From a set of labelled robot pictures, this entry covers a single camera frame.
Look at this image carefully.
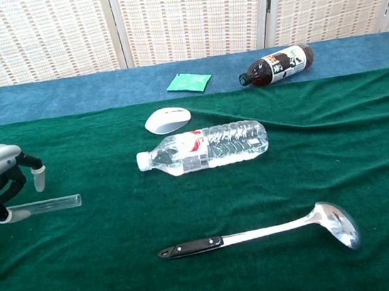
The clear glass tube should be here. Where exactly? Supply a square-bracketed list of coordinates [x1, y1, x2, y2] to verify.
[0, 193, 84, 223]

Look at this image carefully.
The blue table cover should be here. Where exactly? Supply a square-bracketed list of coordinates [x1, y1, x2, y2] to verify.
[0, 31, 389, 127]

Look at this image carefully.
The dark tea bottle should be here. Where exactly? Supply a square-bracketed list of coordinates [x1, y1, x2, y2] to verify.
[235, 42, 319, 91]

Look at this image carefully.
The white computer mouse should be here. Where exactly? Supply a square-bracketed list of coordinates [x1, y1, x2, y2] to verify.
[142, 104, 194, 137]

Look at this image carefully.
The green foil packet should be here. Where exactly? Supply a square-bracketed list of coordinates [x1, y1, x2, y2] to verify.
[164, 69, 214, 97]

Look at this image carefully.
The clear plastic water bottle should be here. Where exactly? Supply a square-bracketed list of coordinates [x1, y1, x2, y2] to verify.
[133, 117, 273, 182]

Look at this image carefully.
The dark green velvet cloth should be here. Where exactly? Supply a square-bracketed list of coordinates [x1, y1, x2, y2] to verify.
[0, 68, 389, 291]

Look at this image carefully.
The steel ladle black handle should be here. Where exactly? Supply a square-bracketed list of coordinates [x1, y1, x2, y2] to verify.
[153, 197, 363, 277]

